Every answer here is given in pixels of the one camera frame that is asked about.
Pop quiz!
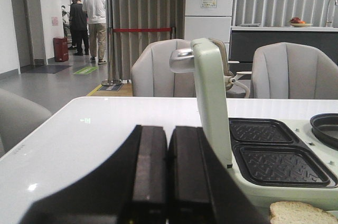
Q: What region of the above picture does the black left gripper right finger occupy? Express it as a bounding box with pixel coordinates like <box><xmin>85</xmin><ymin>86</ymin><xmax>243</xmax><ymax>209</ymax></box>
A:
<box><xmin>168</xmin><ymin>126</ymin><xmax>269</xmax><ymax>223</ymax></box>

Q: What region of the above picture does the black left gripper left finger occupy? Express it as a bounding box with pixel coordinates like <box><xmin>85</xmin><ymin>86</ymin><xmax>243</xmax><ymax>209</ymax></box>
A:
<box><xmin>21</xmin><ymin>125</ymin><xmax>167</xmax><ymax>223</ymax></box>

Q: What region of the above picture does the white bread slice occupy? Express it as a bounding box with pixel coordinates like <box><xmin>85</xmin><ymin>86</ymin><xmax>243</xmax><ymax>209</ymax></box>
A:
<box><xmin>270</xmin><ymin>201</ymin><xmax>337</xmax><ymax>224</ymax></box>

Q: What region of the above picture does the green breakfast maker lid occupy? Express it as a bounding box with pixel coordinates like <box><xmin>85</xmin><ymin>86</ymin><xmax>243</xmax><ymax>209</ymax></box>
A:
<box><xmin>169</xmin><ymin>38</ymin><xmax>232</xmax><ymax>169</ymax></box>

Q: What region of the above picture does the green breakfast maker base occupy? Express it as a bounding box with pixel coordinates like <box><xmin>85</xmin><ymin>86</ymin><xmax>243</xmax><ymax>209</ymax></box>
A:
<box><xmin>229</xmin><ymin>118</ymin><xmax>337</xmax><ymax>210</ymax></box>

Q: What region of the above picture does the beige office chair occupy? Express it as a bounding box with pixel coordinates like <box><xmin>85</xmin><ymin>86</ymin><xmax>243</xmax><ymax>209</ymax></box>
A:
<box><xmin>209</xmin><ymin>38</ymin><xmax>251</xmax><ymax>98</ymax></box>

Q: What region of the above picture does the grey armchair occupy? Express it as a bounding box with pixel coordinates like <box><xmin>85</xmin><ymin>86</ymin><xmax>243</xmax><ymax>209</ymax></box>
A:
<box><xmin>131</xmin><ymin>39</ymin><xmax>196</xmax><ymax>97</ymax></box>
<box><xmin>250</xmin><ymin>42</ymin><xmax>337</xmax><ymax>100</ymax></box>
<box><xmin>1</xmin><ymin>89</ymin><xmax>52</xmax><ymax>156</ymax></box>

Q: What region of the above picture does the grey armchair near left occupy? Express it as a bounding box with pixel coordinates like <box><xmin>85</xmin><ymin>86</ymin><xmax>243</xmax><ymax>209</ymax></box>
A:
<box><xmin>1</xmin><ymin>89</ymin><xmax>52</xmax><ymax>156</ymax></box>

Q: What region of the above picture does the black round frying pan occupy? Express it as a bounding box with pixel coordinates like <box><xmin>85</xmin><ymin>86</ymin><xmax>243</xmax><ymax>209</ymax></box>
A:
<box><xmin>310</xmin><ymin>113</ymin><xmax>337</xmax><ymax>150</ymax></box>

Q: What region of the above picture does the grey armchair right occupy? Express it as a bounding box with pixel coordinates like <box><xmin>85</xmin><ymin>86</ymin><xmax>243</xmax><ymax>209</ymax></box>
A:
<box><xmin>250</xmin><ymin>42</ymin><xmax>337</xmax><ymax>100</ymax></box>

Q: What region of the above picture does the dark kitchen counter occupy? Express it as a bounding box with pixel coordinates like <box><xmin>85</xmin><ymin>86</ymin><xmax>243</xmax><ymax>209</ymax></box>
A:
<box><xmin>229</xmin><ymin>26</ymin><xmax>337</xmax><ymax>63</ymax></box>

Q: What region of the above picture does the red barrier belt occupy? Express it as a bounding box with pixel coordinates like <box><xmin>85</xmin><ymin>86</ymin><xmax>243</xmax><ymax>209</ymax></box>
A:
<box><xmin>113</xmin><ymin>27</ymin><xmax>173</xmax><ymax>33</ymax></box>

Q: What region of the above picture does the red bin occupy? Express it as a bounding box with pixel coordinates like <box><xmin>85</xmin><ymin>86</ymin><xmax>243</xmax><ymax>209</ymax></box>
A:
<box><xmin>53</xmin><ymin>37</ymin><xmax>69</xmax><ymax>62</ymax></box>

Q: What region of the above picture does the person in black shirt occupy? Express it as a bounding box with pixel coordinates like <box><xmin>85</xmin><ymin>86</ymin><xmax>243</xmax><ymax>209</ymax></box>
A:
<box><xmin>69</xmin><ymin>0</ymin><xmax>89</xmax><ymax>55</ymax></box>

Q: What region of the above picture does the person in white shirt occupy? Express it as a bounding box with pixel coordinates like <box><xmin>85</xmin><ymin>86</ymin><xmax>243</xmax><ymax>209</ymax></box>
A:
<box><xmin>82</xmin><ymin>0</ymin><xmax>107</xmax><ymax>65</ymax></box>

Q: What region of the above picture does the fruit bowl on counter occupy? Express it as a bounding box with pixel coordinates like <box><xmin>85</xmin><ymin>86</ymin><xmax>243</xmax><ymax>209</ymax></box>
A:
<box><xmin>288</xmin><ymin>17</ymin><xmax>313</xmax><ymax>27</ymax></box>

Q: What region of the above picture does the white refrigerator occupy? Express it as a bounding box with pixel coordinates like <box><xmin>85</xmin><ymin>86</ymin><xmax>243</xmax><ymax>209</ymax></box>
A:
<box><xmin>184</xmin><ymin>0</ymin><xmax>236</xmax><ymax>44</ymax></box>

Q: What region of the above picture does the chrome faucet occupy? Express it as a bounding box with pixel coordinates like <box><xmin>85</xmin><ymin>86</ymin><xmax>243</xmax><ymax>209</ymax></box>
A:
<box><xmin>325</xmin><ymin>0</ymin><xmax>337</xmax><ymax>27</ymax></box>

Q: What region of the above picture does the chrome stanchion post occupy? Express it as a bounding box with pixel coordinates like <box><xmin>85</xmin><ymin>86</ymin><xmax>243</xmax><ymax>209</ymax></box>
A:
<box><xmin>101</xmin><ymin>0</ymin><xmax>121</xmax><ymax>86</ymax></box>

